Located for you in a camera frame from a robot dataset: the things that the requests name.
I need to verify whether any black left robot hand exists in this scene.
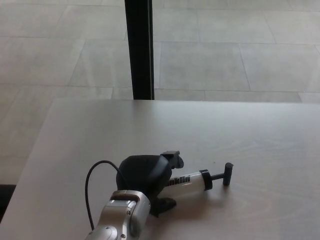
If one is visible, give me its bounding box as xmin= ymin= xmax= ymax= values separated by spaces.
xmin=115 ymin=149 xmax=186 ymax=219

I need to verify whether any white Franklin air pump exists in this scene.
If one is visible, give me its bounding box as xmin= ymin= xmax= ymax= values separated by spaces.
xmin=161 ymin=162 xmax=235 ymax=199

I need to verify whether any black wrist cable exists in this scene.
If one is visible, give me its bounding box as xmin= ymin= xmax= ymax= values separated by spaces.
xmin=84 ymin=160 xmax=128 ymax=230

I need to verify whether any black vertical post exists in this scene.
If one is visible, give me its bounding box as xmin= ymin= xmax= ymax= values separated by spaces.
xmin=124 ymin=0 xmax=156 ymax=101

